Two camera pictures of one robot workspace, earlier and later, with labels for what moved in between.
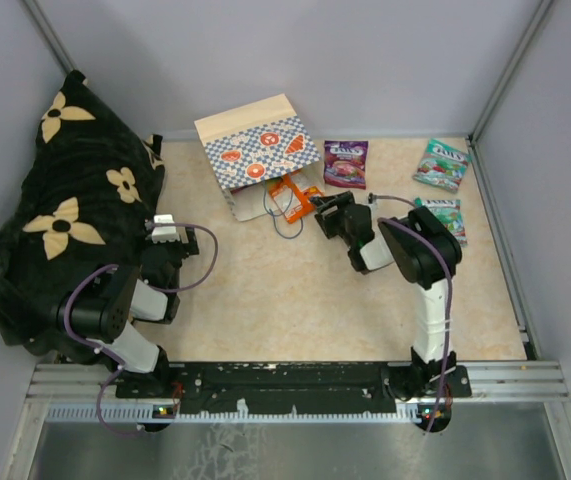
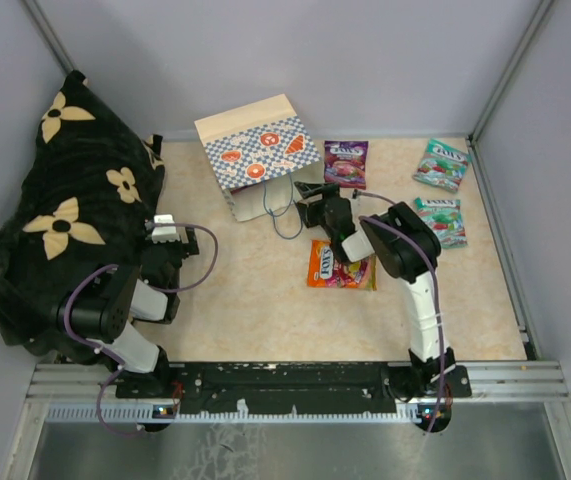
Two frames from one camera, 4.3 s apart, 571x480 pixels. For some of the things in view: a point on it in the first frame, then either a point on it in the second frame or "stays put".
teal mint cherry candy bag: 450,213 stays put
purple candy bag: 345,163 stays put
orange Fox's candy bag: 294,199 to 325,271
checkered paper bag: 255,145 stays put
